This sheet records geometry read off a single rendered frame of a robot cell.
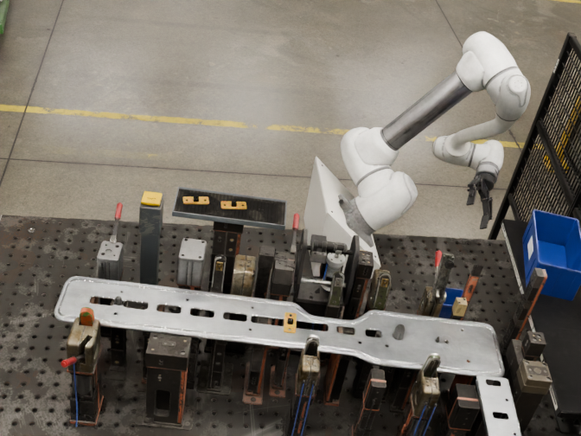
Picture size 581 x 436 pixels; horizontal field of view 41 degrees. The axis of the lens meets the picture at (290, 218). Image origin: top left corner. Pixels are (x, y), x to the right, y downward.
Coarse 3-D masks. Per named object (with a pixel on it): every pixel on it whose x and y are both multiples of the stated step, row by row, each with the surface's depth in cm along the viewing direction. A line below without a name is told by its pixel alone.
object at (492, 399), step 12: (480, 384) 230; (504, 384) 231; (480, 396) 226; (492, 396) 227; (504, 396) 227; (492, 408) 223; (504, 408) 224; (492, 420) 220; (504, 420) 220; (516, 420) 221; (492, 432) 216; (504, 432) 217; (516, 432) 218
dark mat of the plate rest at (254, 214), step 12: (180, 192) 256; (192, 192) 257; (204, 192) 258; (180, 204) 251; (192, 204) 252; (204, 204) 253; (216, 204) 254; (252, 204) 256; (264, 204) 257; (276, 204) 258; (228, 216) 250; (240, 216) 250; (252, 216) 251; (264, 216) 252; (276, 216) 253
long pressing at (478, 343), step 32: (64, 288) 237; (96, 288) 239; (128, 288) 240; (160, 288) 242; (64, 320) 227; (128, 320) 230; (160, 320) 232; (192, 320) 234; (224, 320) 236; (320, 320) 241; (352, 320) 243; (384, 320) 245; (416, 320) 247; (448, 320) 249; (352, 352) 233; (384, 352) 234; (416, 352) 236; (448, 352) 238; (480, 352) 240
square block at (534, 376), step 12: (516, 372) 235; (528, 372) 228; (540, 372) 229; (516, 384) 235; (528, 384) 227; (540, 384) 227; (516, 396) 233; (528, 396) 231; (540, 396) 231; (516, 408) 235; (528, 408) 235; (528, 420) 238
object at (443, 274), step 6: (444, 258) 240; (450, 258) 241; (444, 264) 239; (450, 264) 238; (438, 270) 243; (444, 270) 244; (450, 270) 242; (438, 276) 244; (444, 276) 245; (438, 282) 246; (444, 282) 245; (432, 288) 248; (438, 288) 247; (444, 288) 246; (432, 294) 247; (432, 300) 248
